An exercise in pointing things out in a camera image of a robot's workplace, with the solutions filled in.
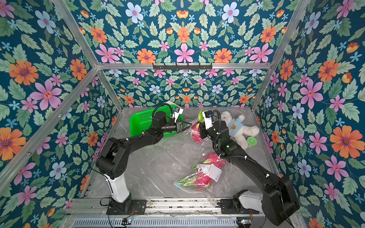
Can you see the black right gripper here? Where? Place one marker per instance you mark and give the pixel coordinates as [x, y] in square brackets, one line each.
[204, 130]

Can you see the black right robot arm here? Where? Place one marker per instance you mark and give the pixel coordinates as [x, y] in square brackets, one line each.
[279, 198]

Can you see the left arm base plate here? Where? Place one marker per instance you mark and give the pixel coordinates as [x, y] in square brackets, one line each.
[129, 207]

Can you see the white perforated vent strip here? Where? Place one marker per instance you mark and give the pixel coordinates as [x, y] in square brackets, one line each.
[156, 222]

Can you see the small green round lid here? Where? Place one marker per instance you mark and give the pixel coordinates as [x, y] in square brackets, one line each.
[252, 141]

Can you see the white teddy bear blue shirt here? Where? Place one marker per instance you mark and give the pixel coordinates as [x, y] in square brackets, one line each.
[238, 130]

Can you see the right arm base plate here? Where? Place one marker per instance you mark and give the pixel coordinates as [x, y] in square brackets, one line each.
[233, 206]

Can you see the pink dragon fruit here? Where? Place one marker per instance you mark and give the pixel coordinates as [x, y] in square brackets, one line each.
[197, 180]
[215, 160]
[195, 129]

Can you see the white rectangular box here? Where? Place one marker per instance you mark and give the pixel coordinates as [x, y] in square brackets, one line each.
[172, 103]

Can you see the green plastic basket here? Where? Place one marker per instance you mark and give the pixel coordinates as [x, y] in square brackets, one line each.
[141, 121]

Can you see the clear zip-top bag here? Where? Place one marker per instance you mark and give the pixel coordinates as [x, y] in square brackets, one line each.
[205, 173]
[206, 142]

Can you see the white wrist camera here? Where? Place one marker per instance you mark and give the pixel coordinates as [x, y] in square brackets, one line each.
[207, 117]
[177, 112]

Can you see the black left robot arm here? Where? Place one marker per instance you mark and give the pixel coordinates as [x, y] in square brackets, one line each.
[112, 160]

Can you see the black hook rail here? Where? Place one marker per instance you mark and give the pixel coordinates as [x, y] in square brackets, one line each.
[175, 66]

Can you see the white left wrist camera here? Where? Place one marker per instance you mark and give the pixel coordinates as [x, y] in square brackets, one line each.
[177, 112]

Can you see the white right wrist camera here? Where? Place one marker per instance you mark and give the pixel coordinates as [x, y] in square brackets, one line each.
[207, 117]

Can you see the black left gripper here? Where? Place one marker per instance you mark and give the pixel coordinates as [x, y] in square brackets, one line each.
[179, 127]

